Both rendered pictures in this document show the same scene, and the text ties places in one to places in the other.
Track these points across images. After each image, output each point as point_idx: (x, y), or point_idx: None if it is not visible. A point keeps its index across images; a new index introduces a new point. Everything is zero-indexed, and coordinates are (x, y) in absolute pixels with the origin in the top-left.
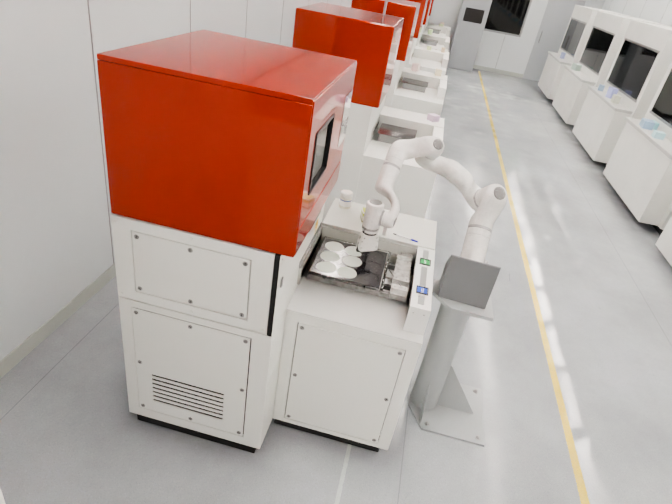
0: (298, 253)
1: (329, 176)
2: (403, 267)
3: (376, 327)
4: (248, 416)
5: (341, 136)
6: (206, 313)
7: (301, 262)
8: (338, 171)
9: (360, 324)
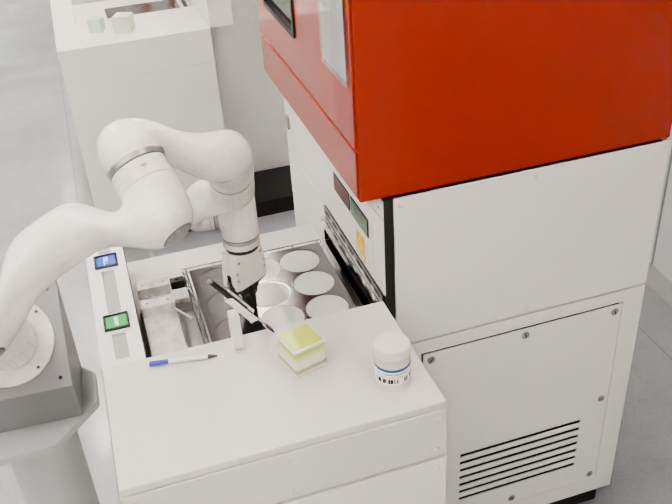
0: (316, 167)
1: (313, 92)
2: (167, 349)
3: (171, 259)
4: None
5: (328, 51)
6: None
7: (328, 217)
8: (352, 170)
9: (196, 252)
